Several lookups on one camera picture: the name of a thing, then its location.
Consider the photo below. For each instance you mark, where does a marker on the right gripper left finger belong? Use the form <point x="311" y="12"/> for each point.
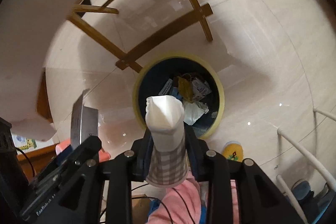
<point x="130" y="166"/>

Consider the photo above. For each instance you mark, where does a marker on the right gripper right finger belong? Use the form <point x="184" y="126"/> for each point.
<point x="209" y="166"/>

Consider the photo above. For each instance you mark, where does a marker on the checkered paper cup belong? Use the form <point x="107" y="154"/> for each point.
<point x="165" y="121"/>

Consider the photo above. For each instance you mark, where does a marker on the silver cardboard box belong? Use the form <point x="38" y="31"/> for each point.
<point x="84" y="121"/>

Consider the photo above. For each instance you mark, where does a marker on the yellow rimmed trash bin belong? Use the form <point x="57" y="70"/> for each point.
<point x="188" y="79"/>

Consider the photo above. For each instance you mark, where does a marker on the yellow embroidered slipper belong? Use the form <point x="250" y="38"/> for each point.
<point x="233" y="150"/>

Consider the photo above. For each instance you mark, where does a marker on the white metal rack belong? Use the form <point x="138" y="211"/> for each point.
<point x="330" y="180"/>

